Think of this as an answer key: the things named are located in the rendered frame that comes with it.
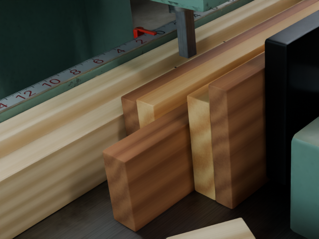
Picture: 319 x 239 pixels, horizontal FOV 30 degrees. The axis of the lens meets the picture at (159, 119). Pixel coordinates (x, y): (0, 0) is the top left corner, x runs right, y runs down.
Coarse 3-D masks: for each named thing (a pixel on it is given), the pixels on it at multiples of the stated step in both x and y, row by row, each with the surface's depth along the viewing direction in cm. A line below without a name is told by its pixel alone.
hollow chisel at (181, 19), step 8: (176, 16) 40; (184, 16) 40; (192, 16) 40; (184, 24) 40; (192, 24) 40; (184, 32) 40; (192, 32) 41; (184, 40) 41; (192, 40) 41; (184, 48) 41; (192, 48) 41; (184, 56) 41
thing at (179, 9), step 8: (152, 0) 37; (160, 0) 36; (168, 0) 35; (176, 0) 35; (184, 0) 34; (192, 0) 34; (200, 0) 34; (208, 0) 34; (216, 0) 34; (224, 0) 35; (176, 8) 39; (184, 8) 39; (192, 8) 34; (200, 8) 34; (208, 8) 34
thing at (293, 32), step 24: (312, 24) 32; (288, 48) 31; (312, 48) 32; (288, 72) 31; (312, 72) 33; (288, 96) 32; (312, 96) 34; (288, 120) 33; (312, 120) 35; (288, 144) 33; (288, 168) 34
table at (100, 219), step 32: (96, 192) 37; (192, 192) 36; (256, 192) 35; (288, 192) 35; (64, 224) 35; (96, 224) 34; (160, 224) 34; (192, 224) 33; (256, 224) 33; (288, 224) 33
